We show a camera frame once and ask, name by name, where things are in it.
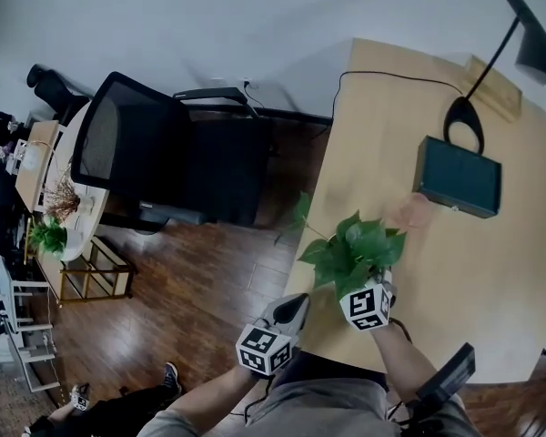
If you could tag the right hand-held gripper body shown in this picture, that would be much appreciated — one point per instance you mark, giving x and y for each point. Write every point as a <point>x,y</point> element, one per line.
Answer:
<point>366,307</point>

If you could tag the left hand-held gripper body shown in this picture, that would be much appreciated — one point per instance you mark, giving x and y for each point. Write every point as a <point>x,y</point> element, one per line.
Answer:
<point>264,351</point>

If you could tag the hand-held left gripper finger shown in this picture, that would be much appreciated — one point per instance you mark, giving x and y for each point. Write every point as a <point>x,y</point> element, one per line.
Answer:
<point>275,305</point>
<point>302,319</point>

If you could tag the person's right forearm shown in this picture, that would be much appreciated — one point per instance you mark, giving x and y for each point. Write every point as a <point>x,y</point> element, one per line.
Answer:
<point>400,362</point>

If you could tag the person's left forearm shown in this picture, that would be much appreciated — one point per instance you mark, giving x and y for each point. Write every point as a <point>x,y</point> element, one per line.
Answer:
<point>209,394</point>

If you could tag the small green potted plant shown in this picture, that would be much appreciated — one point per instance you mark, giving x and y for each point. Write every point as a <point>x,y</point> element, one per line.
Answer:
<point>50,237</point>

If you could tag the dried brown plant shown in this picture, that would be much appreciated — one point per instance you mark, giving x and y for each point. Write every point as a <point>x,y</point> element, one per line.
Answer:
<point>61,200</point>

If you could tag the person's dark trousers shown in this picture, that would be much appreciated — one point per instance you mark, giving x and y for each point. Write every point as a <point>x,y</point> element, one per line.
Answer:
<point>327,367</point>

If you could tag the person's grey shirt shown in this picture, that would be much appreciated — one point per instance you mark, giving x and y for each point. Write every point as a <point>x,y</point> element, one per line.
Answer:
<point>318,408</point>

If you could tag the black tablet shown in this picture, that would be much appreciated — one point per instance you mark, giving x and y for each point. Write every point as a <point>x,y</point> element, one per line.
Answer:
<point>450,373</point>

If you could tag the dark green metal box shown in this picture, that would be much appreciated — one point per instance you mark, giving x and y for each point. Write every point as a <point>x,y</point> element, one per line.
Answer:
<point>459,178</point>

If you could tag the white round table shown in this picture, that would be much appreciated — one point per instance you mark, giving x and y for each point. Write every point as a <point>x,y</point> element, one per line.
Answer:
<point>98,207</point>

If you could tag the black mesh office chair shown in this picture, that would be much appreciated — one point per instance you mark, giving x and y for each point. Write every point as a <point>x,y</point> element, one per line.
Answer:
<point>132,139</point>

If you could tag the light wooden box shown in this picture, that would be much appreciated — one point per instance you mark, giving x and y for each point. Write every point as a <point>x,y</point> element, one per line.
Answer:
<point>500,94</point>

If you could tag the white metal rack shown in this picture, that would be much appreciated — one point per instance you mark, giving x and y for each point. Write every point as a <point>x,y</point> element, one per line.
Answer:
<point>9,289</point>

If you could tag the white globe desk lamp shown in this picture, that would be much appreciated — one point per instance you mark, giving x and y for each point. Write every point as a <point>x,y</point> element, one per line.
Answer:
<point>32,158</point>

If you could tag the small wooden desk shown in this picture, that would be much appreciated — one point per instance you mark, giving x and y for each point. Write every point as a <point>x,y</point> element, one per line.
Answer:
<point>43,130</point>

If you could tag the dark cluttered equipment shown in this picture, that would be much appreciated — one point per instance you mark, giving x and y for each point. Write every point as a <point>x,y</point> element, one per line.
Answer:
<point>0,189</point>

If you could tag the black headrest chair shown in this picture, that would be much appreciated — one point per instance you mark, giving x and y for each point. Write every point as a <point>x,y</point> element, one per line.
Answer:
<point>50,89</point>

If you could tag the black desk lamp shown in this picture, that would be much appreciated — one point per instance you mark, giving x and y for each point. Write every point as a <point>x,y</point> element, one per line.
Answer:
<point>532,34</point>

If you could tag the black tablet mount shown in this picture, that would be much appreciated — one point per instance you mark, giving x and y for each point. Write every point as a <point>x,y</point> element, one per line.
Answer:
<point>421,419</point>

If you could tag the white wall socket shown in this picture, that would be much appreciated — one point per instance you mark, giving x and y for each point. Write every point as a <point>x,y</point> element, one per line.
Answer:
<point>245,81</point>

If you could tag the wooden frame rack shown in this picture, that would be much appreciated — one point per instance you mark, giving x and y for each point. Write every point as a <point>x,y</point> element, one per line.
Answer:
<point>48,269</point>

